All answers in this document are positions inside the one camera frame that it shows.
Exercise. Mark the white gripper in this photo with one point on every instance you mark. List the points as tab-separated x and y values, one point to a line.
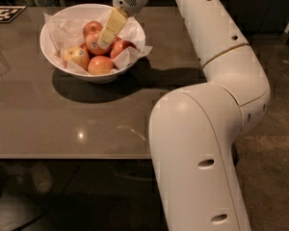
117	18

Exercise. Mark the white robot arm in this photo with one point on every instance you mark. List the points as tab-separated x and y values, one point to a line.
191	130

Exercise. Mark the dark red apple hidden middle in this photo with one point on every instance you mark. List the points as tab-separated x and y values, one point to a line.
117	38

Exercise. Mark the red apple right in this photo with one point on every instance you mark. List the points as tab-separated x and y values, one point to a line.
119	46

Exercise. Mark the red apple front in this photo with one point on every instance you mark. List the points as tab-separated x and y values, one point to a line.
100	65

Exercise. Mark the yellow-red apple left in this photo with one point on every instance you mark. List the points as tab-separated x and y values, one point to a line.
77	55

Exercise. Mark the white crumpled paper liner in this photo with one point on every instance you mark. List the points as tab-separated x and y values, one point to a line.
64	32

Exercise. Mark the black white fiducial marker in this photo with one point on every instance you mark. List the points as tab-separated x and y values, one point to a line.
9	13

